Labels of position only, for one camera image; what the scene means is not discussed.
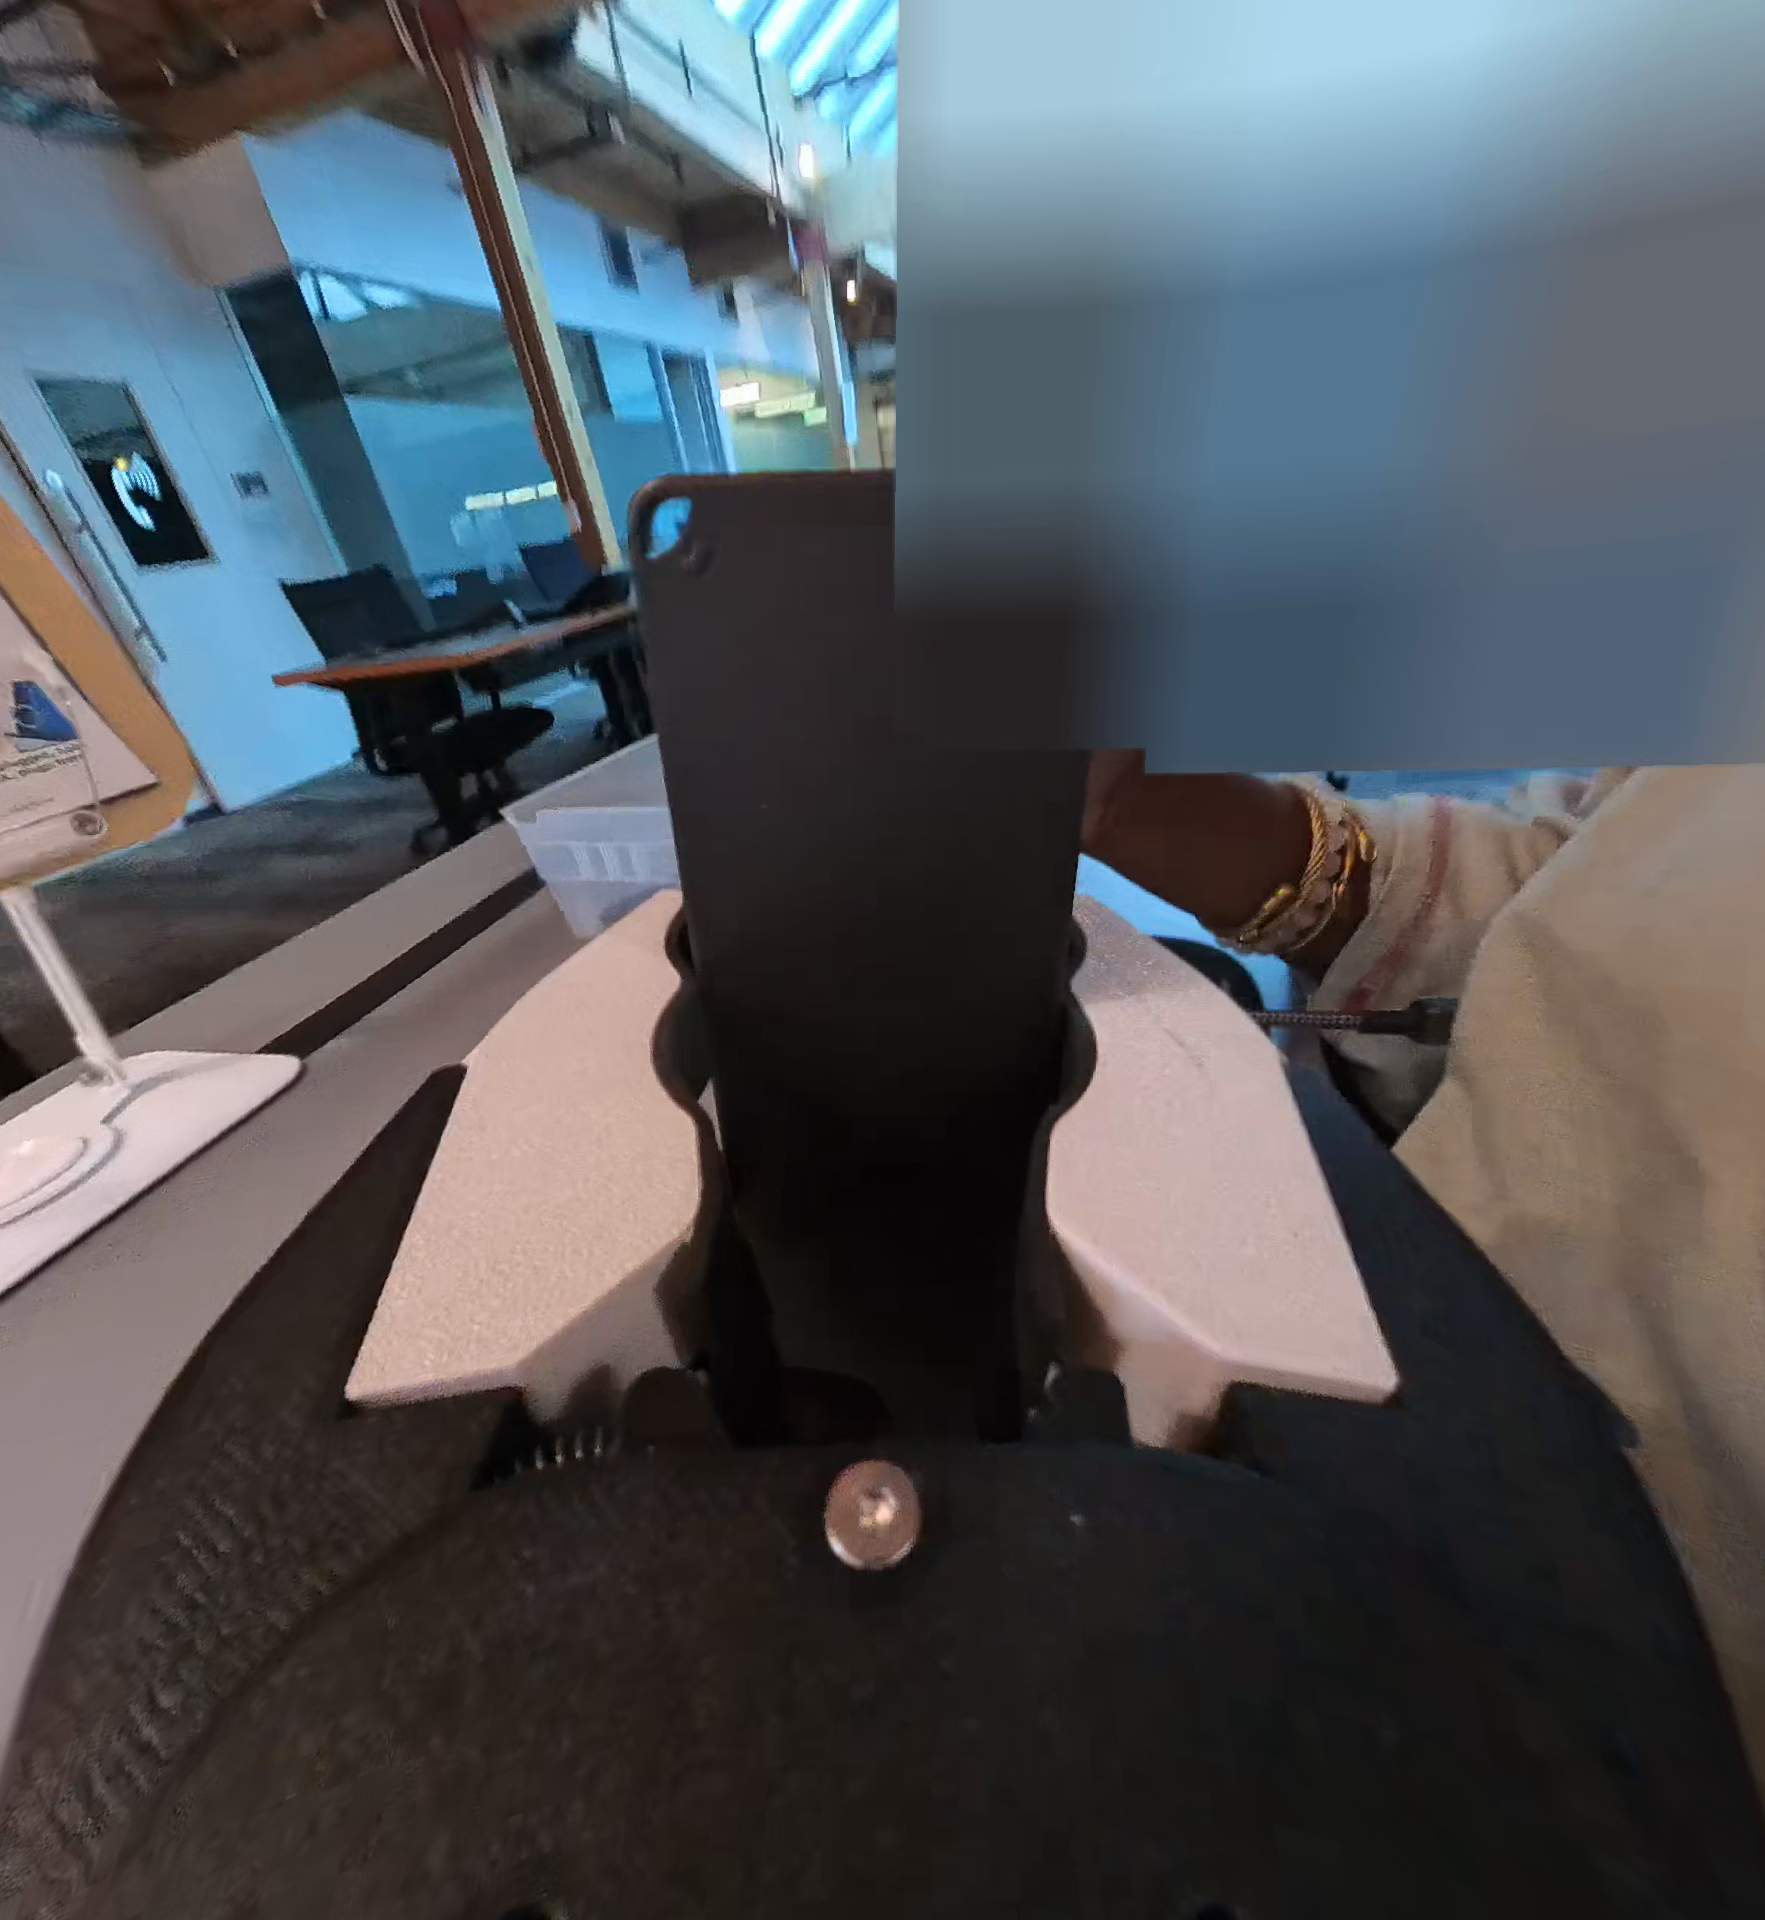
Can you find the clear plastic bin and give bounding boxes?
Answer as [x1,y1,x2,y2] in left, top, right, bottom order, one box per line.
[498,801,681,941]

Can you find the person's right forearm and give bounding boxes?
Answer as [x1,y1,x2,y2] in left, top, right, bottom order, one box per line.
[1294,769,1635,1141]

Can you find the person's right hand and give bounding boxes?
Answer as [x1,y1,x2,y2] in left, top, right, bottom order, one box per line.
[1083,750,1321,940]

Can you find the black phone door sign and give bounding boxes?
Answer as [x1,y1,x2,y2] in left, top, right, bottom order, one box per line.
[35,373,214,571]

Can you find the gold bracelets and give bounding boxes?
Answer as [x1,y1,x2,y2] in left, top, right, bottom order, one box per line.
[1235,778,1379,962]

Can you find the framed sign on white base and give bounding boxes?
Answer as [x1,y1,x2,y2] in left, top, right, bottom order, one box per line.
[0,412,303,1353]

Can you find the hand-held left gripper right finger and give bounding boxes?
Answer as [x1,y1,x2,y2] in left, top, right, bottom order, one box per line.
[1042,897,1400,1452]

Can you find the wooden office desk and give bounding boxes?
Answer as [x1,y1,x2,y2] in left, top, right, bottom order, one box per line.
[270,600,647,780]

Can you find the black panel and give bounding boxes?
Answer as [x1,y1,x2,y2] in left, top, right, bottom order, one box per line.
[626,469,1094,1441]

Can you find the wooden pillar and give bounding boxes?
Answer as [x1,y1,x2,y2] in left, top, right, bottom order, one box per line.
[431,0,625,568]

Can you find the person's cream sweater torso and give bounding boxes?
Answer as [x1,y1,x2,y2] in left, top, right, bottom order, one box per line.
[1393,764,1765,1920]

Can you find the black office chair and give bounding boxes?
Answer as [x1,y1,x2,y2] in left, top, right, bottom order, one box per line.
[282,568,557,855]
[518,536,633,608]

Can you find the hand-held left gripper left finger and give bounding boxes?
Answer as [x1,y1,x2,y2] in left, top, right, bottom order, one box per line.
[346,888,740,1420]

